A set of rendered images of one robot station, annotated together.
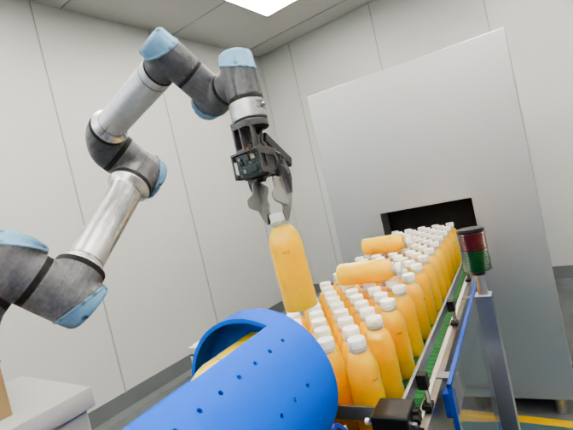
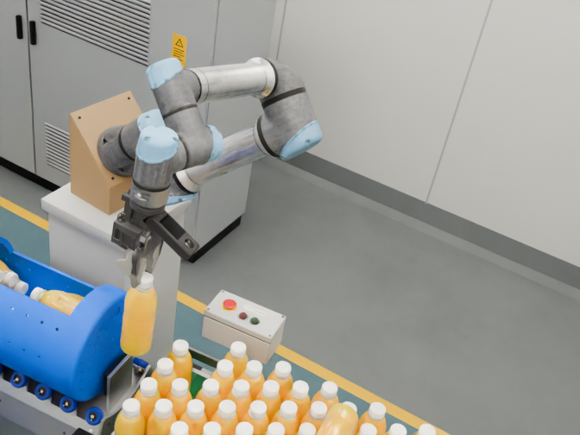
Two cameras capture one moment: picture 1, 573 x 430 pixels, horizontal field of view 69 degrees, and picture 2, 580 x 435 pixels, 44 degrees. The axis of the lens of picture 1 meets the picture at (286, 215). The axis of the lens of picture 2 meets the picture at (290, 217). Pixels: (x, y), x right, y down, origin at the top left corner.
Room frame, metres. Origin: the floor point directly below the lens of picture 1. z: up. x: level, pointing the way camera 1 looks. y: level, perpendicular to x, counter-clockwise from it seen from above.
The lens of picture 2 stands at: (0.91, -1.18, 2.43)
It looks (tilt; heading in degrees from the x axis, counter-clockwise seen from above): 35 degrees down; 78
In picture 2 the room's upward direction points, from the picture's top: 11 degrees clockwise
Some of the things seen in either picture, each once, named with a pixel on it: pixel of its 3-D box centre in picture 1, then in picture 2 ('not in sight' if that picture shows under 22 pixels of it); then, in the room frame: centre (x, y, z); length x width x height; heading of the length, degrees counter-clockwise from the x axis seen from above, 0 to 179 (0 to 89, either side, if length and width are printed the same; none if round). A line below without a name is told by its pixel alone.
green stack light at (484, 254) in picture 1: (476, 258); not in sight; (0.98, -0.42, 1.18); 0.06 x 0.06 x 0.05
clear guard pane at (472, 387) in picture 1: (482, 398); not in sight; (1.24, -0.46, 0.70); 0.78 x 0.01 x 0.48; 151
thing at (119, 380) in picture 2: not in sight; (117, 380); (0.82, 0.09, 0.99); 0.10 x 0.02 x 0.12; 61
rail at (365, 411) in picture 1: (308, 409); not in sight; (0.89, 0.05, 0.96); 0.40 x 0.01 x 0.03; 61
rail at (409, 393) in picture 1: (452, 290); not in sight; (1.49, -0.53, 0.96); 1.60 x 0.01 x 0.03; 151
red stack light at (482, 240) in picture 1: (471, 241); not in sight; (0.98, -0.42, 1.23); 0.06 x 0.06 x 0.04
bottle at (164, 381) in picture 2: not in sight; (162, 394); (0.94, 0.04, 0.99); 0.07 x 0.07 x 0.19
